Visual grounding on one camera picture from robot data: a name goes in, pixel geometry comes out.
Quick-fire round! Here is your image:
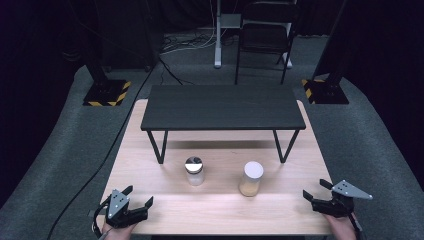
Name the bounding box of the hand-held gripper cable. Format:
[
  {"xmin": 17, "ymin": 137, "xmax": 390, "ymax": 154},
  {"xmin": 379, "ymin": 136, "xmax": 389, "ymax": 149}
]
[
  {"xmin": 347, "ymin": 213, "xmax": 364, "ymax": 240},
  {"xmin": 91, "ymin": 195, "xmax": 112, "ymax": 240}
]

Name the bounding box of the person's right hand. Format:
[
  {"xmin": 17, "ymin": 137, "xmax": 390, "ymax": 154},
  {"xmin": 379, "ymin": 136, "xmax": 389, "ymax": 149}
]
[{"xmin": 322, "ymin": 212, "xmax": 358, "ymax": 240}]

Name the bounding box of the glass jar with metal lid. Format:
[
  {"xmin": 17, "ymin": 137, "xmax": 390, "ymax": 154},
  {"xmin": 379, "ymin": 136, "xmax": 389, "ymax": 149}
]
[{"xmin": 184, "ymin": 156, "xmax": 205, "ymax": 187}]

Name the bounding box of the glass jar with white lid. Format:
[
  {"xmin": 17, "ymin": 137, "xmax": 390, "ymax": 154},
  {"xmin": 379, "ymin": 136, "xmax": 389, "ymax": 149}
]
[{"xmin": 238, "ymin": 161, "xmax": 265, "ymax": 198}]

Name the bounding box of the right hand-held gripper cable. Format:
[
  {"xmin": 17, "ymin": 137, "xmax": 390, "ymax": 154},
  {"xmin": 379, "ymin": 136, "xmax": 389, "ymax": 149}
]
[{"xmin": 347, "ymin": 213, "xmax": 364, "ymax": 240}]

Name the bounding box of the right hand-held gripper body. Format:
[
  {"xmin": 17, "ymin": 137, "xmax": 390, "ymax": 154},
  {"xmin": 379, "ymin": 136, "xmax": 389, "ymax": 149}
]
[{"xmin": 311, "ymin": 179, "xmax": 374, "ymax": 219}]

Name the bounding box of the black folding chair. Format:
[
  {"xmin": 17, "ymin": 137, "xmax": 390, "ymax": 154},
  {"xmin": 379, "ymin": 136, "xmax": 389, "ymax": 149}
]
[{"xmin": 233, "ymin": 1, "xmax": 299, "ymax": 86}]

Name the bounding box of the left hand-held gripper cable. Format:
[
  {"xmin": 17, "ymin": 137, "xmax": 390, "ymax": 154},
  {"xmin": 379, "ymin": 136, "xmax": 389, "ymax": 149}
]
[{"xmin": 91, "ymin": 195, "xmax": 112, "ymax": 240}]

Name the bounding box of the person's left hand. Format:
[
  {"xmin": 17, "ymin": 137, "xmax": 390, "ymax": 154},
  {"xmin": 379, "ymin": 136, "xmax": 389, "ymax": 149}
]
[{"xmin": 101, "ymin": 221, "xmax": 138, "ymax": 240}]

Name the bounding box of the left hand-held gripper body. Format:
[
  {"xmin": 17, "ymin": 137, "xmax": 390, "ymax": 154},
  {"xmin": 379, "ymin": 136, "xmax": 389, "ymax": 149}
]
[{"xmin": 105, "ymin": 188, "xmax": 150, "ymax": 230}]

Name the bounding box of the black stand with striped base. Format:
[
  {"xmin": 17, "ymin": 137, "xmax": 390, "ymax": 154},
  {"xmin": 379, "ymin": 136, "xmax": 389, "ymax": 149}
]
[
  {"xmin": 301, "ymin": 0, "xmax": 350, "ymax": 105},
  {"xmin": 82, "ymin": 0, "xmax": 132, "ymax": 108}
]

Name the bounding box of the long black floor cable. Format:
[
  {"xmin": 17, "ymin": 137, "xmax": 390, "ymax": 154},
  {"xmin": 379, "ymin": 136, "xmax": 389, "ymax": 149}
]
[{"xmin": 45, "ymin": 58, "xmax": 196, "ymax": 240}]

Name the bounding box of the bundle of floor cables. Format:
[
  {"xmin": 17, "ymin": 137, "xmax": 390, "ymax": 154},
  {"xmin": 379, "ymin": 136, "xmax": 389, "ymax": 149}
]
[{"xmin": 159, "ymin": 31, "xmax": 218, "ymax": 57}]

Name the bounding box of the white desk leg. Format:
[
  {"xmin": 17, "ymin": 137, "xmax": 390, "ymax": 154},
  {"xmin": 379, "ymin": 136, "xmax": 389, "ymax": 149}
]
[{"xmin": 213, "ymin": 0, "xmax": 242, "ymax": 70}]

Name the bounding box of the black shelf riser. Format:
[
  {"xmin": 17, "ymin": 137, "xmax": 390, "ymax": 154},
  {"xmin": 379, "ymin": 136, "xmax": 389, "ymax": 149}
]
[{"xmin": 140, "ymin": 83, "xmax": 307, "ymax": 165}]

